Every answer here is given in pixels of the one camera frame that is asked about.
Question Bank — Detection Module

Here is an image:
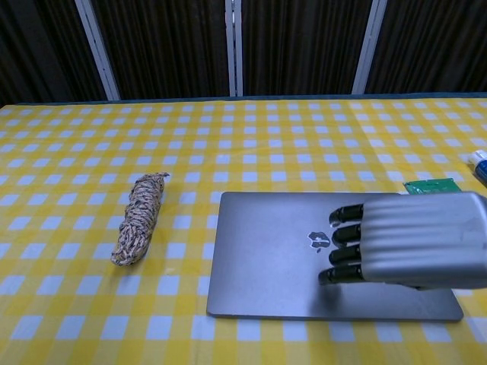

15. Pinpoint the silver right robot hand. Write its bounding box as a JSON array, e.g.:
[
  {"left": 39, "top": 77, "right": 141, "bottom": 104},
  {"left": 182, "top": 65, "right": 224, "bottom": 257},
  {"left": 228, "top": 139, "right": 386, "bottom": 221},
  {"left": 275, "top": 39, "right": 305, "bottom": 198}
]
[{"left": 317, "top": 191, "right": 487, "bottom": 292}]

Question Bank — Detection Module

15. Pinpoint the silver laptop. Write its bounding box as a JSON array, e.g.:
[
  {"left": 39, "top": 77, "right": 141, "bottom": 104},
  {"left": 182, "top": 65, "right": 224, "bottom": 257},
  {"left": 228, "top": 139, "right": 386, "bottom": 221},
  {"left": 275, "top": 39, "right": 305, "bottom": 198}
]
[{"left": 205, "top": 191, "right": 464, "bottom": 324}]

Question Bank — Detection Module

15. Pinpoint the green foil packet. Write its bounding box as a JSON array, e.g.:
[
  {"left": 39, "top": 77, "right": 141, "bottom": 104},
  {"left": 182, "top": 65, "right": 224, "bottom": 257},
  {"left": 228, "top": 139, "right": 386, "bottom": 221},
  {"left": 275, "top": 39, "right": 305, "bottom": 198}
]
[{"left": 403, "top": 177, "right": 462, "bottom": 195}]

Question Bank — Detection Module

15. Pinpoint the white and blue tube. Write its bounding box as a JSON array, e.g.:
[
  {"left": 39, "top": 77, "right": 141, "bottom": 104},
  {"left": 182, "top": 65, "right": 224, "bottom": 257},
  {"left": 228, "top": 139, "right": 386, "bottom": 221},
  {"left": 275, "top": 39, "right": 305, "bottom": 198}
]
[{"left": 467, "top": 149, "right": 487, "bottom": 181}]

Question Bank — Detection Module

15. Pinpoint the dark pleated curtain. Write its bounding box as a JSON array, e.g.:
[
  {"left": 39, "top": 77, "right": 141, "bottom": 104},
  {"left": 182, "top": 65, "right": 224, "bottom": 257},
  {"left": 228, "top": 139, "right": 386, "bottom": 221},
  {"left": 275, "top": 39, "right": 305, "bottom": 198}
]
[{"left": 0, "top": 0, "right": 487, "bottom": 109}]

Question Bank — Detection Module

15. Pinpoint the yellow checkered tablecloth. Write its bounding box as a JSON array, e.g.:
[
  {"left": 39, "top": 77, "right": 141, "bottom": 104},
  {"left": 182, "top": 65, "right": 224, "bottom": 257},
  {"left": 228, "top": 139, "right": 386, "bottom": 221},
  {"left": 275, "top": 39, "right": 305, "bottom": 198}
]
[{"left": 0, "top": 97, "right": 487, "bottom": 365}]

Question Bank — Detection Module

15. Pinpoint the white frame post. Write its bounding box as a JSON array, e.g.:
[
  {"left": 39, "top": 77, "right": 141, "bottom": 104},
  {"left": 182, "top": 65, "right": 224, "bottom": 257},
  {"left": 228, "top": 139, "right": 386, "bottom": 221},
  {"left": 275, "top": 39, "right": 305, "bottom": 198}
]
[
  {"left": 352, "top": 0, "right": 389, "bottom": 95},
  {"left": 224, "top": 0, "right": 244, "bottom": 97},
  {"left": 74, "top": 0, "right": 122, "bottom": 102}
]

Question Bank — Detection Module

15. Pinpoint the braided rope bundle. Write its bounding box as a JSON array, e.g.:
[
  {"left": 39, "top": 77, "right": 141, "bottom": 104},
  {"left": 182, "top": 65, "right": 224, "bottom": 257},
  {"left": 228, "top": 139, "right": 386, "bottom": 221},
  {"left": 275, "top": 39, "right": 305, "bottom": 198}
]
[{"left": 110, "top": 172, "right": 170, "bottom": 267}]

